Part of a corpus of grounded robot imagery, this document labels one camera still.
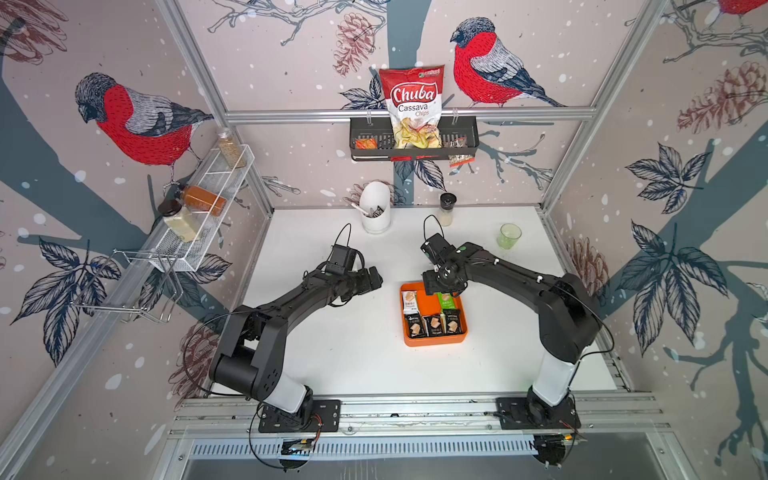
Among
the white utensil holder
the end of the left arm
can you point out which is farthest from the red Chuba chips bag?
the end of the left arm

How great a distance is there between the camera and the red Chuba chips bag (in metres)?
0.81

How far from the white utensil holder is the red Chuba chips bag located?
21cm

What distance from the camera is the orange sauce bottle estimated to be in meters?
0.73
